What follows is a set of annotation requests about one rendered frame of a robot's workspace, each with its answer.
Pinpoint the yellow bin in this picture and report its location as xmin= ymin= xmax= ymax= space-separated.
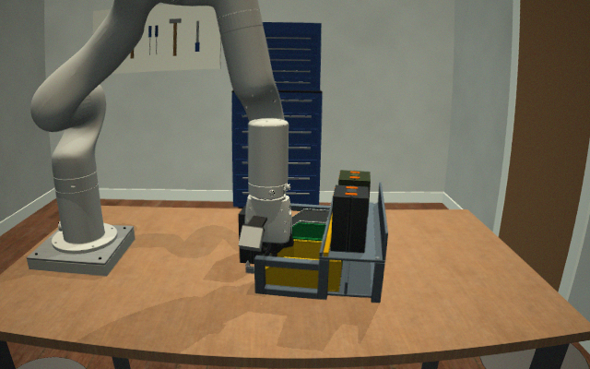
xmin=265 ymin=240 xmax=342 ymax=292

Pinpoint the grey metal shelf rack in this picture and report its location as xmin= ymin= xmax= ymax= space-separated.
xmin=245 ymin=182 xmax=388 ymax=303

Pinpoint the yellow flat bar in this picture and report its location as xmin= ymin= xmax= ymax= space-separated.
xmin=324 ymin=216 xmax=332 ymax=256

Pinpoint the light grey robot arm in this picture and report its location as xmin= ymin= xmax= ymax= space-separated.
xmin=30 ymin=0 xmax=290 ymax=254

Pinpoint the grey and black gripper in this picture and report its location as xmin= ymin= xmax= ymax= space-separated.
xmin=244 ymin=194 xmax=294 ymax=256

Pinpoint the olive green case with orange latches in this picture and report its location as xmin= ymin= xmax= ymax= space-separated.
xmin=338 ymin=170 xmax=371 ymax=200

